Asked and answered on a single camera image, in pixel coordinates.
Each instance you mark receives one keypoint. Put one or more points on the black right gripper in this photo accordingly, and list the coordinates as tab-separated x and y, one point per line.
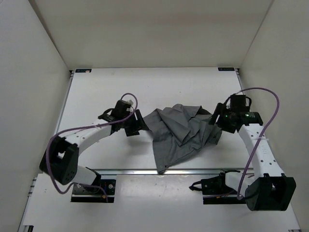
218	122

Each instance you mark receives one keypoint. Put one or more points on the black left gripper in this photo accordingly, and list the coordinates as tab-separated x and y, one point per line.
139	123

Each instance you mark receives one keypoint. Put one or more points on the grey pleated skirt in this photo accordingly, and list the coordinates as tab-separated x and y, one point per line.
179	133

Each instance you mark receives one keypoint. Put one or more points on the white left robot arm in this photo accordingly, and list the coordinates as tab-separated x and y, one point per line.
60	160

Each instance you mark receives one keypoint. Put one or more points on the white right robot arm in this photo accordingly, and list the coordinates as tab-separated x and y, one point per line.
269	189

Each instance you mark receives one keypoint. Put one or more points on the dark label sticker right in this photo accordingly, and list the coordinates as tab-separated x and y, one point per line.
226	69

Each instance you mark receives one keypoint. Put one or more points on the dark label sticker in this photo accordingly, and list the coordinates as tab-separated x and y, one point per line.
226	69
83	70

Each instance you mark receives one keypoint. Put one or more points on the dark label sticker left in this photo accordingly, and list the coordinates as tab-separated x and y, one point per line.
83	70

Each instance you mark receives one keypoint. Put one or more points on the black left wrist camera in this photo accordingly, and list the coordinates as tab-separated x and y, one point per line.
122	107

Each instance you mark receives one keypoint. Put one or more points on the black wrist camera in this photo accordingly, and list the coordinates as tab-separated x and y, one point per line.
240	103
122	107

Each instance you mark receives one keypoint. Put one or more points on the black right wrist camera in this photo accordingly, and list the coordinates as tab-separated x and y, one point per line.
240	103

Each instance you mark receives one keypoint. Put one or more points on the aluminium table edge rail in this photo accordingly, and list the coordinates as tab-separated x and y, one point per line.
167	172

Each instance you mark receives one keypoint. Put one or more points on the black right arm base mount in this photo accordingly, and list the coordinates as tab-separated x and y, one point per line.
215	191

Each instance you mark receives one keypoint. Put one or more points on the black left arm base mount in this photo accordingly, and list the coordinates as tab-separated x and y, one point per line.
102	192

